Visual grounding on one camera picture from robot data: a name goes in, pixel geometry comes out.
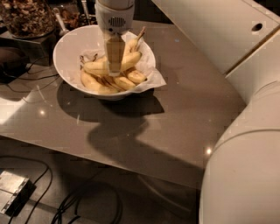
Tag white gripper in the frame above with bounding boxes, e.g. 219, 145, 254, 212
94, 0, 135, 76

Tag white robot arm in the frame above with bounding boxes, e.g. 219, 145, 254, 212
100, 0, 280, 224

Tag upright yellow banana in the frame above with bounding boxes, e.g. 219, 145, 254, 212
124, 26, 146, 55

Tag small right yellow banana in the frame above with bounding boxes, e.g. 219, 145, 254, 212
126, 70, 147, 84

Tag white ceramic bowl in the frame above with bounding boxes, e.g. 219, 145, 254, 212
52, 25, 156, 101

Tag white paper liner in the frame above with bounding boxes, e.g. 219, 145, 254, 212
80, 37, 165, 95

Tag white scoop utensil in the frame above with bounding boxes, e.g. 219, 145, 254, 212
52, 8, 69, 37

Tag glass jar of nuts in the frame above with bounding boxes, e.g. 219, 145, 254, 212
0, 0, 55, 39

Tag silver metal box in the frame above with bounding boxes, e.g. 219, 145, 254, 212
0, 171, 29, 216

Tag black floor cables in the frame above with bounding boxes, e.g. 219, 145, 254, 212
0, 157, 123, 224

